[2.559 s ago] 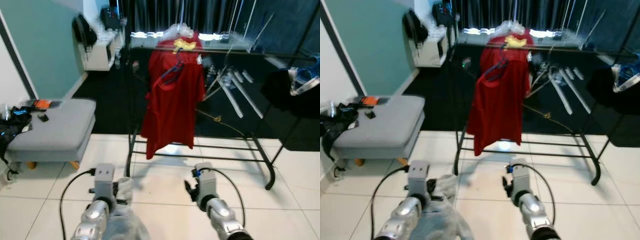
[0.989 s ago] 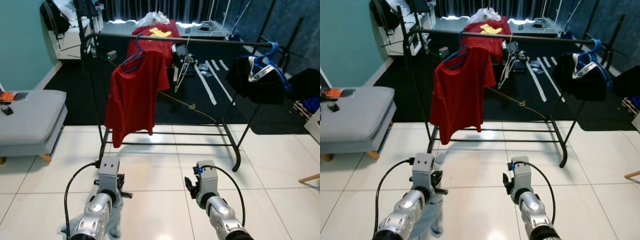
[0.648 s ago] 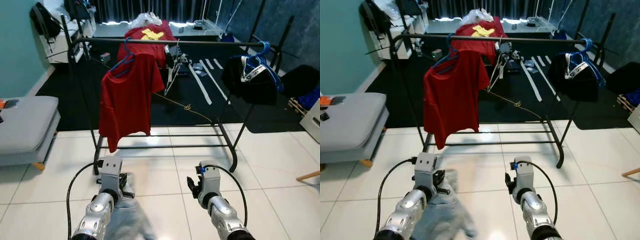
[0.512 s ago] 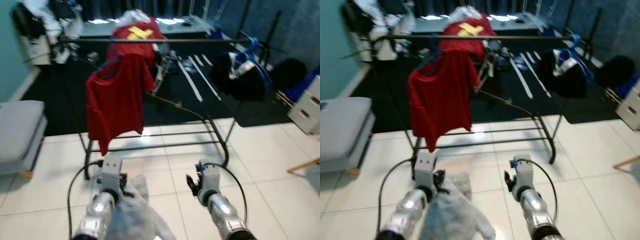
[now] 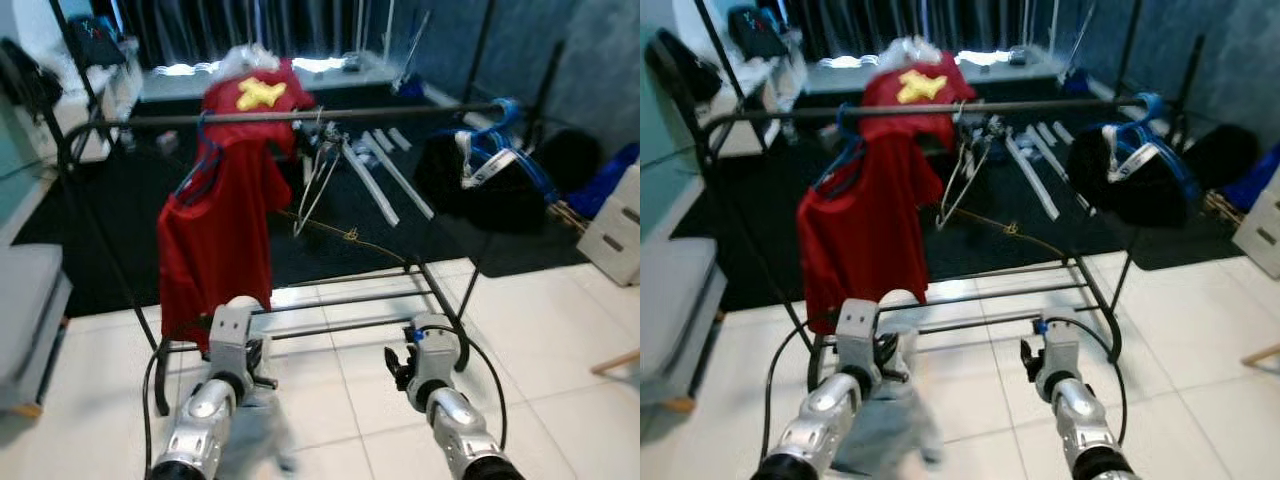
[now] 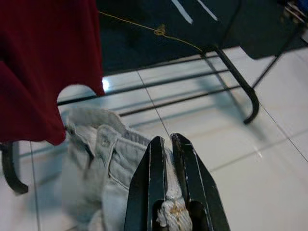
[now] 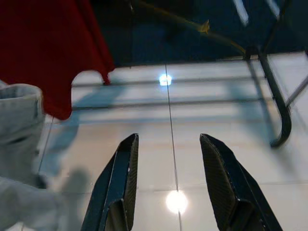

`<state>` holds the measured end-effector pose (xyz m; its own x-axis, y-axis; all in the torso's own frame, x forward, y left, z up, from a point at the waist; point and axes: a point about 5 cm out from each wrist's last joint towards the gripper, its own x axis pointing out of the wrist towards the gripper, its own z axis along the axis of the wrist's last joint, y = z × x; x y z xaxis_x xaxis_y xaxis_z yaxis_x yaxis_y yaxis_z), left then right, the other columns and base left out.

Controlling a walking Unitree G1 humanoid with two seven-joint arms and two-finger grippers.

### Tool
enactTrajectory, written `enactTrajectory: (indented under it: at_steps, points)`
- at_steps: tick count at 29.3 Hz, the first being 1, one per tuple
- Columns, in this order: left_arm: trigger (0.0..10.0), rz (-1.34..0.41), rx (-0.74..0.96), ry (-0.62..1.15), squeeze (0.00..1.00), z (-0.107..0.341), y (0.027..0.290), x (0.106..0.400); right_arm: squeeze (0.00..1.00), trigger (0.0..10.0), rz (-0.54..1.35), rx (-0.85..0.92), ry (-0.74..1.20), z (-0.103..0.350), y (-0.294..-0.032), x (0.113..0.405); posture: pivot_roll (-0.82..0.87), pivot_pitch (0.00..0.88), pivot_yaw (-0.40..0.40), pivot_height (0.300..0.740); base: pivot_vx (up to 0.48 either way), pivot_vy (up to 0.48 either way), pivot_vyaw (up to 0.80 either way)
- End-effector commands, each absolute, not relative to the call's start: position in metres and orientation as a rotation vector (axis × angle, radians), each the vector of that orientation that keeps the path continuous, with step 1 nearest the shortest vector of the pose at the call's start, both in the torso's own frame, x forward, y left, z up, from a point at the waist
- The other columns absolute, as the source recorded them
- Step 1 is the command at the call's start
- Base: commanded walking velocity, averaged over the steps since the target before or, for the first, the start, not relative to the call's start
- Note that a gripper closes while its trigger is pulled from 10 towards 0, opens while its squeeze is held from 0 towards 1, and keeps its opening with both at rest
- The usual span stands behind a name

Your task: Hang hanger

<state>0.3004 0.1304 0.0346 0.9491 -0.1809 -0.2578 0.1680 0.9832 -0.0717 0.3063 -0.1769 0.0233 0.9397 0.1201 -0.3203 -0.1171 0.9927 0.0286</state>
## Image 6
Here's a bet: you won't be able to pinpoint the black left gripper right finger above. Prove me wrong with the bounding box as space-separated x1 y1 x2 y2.
169 133 231 231

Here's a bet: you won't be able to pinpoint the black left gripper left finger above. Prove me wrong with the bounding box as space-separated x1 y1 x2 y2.
123 136 169 231

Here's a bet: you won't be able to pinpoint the light blue denim shorts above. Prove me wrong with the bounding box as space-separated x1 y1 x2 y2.
61 107 193 231

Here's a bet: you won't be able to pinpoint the black metal clothes rack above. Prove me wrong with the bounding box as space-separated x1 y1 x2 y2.
0 0 305 195

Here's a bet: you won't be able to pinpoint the black floor carpet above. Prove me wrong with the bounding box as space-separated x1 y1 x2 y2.
96 0 308 73

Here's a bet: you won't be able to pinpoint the red t-shirt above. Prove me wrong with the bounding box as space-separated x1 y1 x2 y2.
0 0 105 146

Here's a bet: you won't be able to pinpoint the thin yellow string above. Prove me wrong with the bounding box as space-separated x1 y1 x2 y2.
99 11 203 52

